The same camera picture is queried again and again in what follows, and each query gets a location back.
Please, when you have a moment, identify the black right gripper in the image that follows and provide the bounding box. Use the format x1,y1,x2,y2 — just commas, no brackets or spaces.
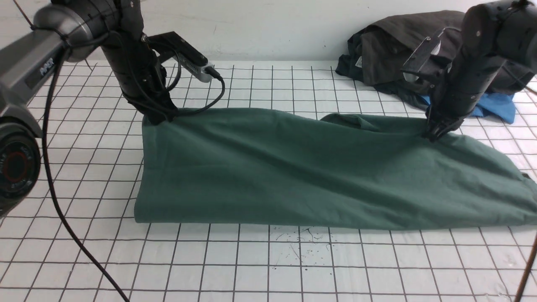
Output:
422,46,505,143

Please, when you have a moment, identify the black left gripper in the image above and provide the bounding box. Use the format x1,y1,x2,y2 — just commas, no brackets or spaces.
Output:
100,29,178,125

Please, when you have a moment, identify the green long sleeve shirt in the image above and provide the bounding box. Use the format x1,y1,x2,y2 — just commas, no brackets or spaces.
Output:
134,108,537,231

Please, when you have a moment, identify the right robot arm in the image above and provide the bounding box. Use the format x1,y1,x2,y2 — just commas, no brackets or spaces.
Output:
424,0,537,142

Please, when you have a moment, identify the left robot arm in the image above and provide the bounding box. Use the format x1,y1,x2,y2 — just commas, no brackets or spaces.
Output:
0,0,177,217

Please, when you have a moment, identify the blue crumpled garment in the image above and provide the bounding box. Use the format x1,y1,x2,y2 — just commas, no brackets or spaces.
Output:
420,92,516,125

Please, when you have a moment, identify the dark grey crumpled garment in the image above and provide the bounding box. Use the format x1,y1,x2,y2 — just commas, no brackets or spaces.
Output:
335,10,537,110

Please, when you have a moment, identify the black camera cable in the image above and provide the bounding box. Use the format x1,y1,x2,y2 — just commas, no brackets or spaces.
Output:
41,46,226,302

